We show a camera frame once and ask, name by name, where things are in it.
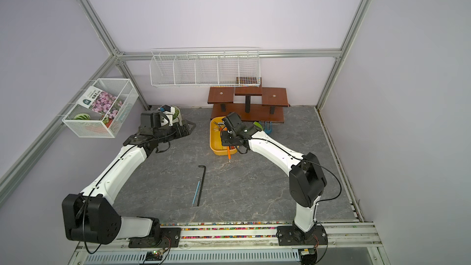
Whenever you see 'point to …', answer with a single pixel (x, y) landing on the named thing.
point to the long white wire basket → (223, 67)
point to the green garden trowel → (258, 124)
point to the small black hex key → (202, 183)
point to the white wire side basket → (83, 121)
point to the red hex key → (220, 129)
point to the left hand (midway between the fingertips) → (189, 127)
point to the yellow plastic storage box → (216, 126)
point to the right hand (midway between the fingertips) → (224, 137)
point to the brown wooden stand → (253, 103)
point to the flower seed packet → (101, 102)
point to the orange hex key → (229, 154)
